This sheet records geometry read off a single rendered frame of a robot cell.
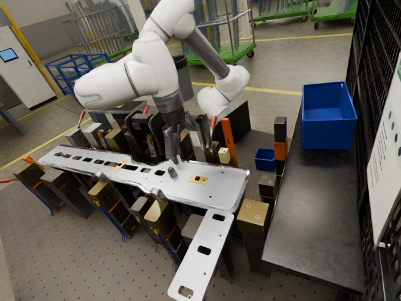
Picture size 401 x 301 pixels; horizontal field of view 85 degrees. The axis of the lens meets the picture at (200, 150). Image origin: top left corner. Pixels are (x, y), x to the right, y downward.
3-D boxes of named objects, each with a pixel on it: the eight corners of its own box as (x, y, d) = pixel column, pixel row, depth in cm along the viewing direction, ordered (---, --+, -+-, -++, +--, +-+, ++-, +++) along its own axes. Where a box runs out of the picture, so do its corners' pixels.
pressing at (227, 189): (31, 165, 140) (30, 163, 139) (61, 144, 155) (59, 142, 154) (235, 217, 74) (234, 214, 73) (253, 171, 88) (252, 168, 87)
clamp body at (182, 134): (191, 191, 128) (170, 141, 106) (199, 178, 135) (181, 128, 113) (200, 193, 125) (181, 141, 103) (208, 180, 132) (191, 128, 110)
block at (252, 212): (249, 272, 86) (236, 218, 65) (255, 252, 91) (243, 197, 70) (270, 279, 82) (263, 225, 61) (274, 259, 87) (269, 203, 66)
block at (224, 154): (231, 206, 112) (217, 152, 91) (234, 201, 115) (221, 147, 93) (238, 208, 111) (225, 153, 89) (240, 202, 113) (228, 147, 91)
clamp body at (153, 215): (170, 270, 95) (136, 225, 74) (182, 245, 102) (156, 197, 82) (182, 276, 92) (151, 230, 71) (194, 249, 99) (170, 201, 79)
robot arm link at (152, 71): (178, 80, 72) (141, 93, 71) (162, 28, 63) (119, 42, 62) (184, 91, 63) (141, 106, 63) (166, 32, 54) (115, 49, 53)
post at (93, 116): (116, 159, 175) (86, 111, 149) (122, 153, 180) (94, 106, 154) (123, 160, 172) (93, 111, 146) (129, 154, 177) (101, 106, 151)
